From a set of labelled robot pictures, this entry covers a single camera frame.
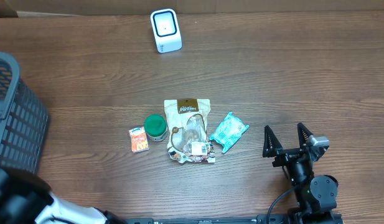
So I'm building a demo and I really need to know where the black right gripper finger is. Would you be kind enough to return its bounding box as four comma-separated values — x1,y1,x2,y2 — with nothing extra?
297,123,312,148
262,125,283,157

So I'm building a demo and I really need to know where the teal wet wipes pack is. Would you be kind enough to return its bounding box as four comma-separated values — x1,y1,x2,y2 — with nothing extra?
210,112,249,154

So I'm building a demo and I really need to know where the brown Pantree snack pouch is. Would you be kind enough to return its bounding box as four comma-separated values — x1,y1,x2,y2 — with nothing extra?
164,98,216,164

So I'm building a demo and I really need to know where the green lid jar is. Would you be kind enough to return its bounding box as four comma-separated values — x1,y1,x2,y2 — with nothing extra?
144,114,168,142

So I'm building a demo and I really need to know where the orange Kleenex tissue pack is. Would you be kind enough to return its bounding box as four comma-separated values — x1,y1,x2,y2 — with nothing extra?
129,127,149,153

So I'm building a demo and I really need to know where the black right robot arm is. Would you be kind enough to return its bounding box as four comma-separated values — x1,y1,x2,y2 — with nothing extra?
257,123,343,223

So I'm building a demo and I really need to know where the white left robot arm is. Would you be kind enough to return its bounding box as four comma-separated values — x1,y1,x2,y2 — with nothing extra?
0,168,126,224

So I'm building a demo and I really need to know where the white barcode scanner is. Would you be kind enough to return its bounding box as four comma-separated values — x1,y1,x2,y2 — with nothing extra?
150,8,182,54

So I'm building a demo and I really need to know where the grey plastic mesh basket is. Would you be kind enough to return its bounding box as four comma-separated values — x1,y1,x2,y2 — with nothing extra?
0,52,50,174

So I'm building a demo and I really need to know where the brown cardboard backdrop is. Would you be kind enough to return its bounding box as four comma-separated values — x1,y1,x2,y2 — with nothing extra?
0,0,384,17

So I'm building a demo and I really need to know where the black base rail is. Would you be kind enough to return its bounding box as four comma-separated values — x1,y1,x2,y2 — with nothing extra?
123,213,344,224

